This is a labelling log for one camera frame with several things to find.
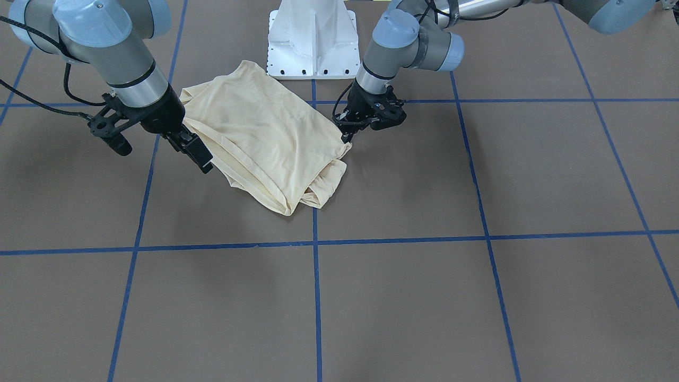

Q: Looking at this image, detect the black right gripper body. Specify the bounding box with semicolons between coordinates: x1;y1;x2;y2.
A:
141;85;193;152

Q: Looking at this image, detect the beige long-sleeve graphic shirt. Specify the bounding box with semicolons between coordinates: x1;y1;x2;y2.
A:
179;60;352;216

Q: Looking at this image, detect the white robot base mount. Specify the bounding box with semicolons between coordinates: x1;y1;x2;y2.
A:
266;1;361;80

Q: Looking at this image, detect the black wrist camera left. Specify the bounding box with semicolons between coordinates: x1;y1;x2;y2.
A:
368;85;407;131

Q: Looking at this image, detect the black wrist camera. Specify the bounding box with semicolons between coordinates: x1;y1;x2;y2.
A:
88;93;133;156
368;85;407;131

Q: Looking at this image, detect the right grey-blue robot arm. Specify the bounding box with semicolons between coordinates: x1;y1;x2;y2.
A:
2;1;213;172

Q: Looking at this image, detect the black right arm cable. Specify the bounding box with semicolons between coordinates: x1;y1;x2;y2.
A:
0;15;107;123

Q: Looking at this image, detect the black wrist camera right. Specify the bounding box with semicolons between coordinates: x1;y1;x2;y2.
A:
88;93;133;156

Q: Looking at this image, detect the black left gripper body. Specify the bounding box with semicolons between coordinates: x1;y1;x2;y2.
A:
345;81;390;131

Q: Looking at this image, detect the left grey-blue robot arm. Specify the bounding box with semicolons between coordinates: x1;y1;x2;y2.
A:
333;1;661;141

